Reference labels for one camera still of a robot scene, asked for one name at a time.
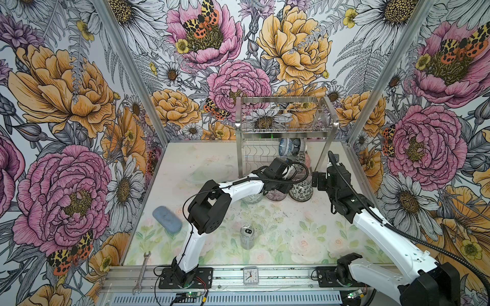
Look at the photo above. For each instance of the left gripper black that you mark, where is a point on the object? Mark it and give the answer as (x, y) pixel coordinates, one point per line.
(286, 188)

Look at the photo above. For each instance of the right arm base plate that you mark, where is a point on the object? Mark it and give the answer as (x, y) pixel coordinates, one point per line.
(329, 277)

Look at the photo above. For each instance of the aluminium front rail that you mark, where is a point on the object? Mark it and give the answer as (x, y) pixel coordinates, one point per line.
(122, 279)

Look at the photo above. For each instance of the steel two-tier dish rack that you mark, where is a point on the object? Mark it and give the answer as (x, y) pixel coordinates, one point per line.
(262, 121)

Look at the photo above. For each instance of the blue floral bowl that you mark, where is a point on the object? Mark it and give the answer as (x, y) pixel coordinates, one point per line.
(285, 147)

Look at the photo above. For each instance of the green geometric pattern bowl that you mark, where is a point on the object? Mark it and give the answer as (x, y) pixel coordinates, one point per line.
(253, 199)

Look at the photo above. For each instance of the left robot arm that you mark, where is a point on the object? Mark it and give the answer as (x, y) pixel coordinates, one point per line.
(207, 209)

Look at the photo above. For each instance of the small white clock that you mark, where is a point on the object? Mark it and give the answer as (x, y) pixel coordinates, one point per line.
(250, 275)

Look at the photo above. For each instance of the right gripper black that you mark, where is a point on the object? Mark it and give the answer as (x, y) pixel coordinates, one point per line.
(321, 176)

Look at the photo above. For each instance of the dark speckled pattern bowl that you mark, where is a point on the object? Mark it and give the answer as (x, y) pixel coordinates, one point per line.
(301, 192)

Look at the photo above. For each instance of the silver drink can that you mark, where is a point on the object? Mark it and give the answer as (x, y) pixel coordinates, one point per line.
(247, 237)

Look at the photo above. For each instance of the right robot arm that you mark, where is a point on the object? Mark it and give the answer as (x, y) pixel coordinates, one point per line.
(420, 279)

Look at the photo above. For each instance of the dark grey petal bowl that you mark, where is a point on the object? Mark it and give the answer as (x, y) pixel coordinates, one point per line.
(299, 145)

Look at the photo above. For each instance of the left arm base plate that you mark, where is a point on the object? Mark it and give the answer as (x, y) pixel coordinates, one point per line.
(198, 278)

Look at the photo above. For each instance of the steel wrench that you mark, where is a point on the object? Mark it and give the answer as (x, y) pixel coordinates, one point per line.
(138, 286)

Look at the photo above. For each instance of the purple glass bowl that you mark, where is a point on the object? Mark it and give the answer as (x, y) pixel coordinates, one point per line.
(276, 195)

